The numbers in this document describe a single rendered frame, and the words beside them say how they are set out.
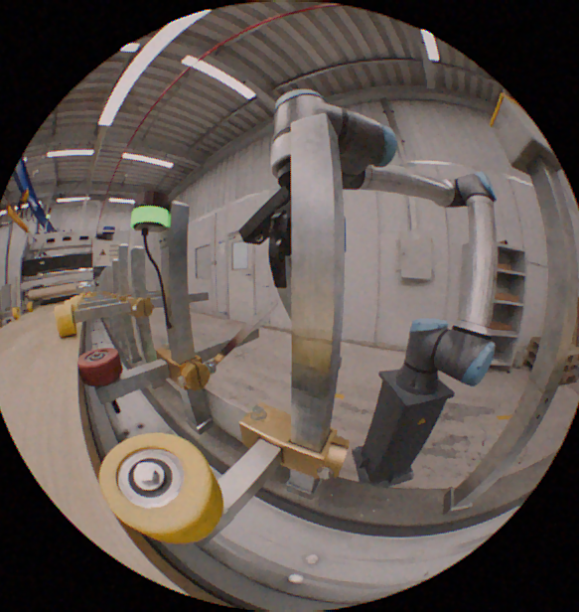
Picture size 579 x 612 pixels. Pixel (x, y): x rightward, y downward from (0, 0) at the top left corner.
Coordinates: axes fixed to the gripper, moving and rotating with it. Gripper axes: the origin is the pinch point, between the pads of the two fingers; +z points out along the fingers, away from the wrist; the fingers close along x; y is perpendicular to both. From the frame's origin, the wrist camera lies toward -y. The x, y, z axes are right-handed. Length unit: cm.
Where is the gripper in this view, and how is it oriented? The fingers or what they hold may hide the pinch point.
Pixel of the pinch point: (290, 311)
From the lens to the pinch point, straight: 25.5
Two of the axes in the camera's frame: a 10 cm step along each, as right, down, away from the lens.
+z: 0.0, 9.9, 1.6
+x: 4.8, -1.4, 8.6
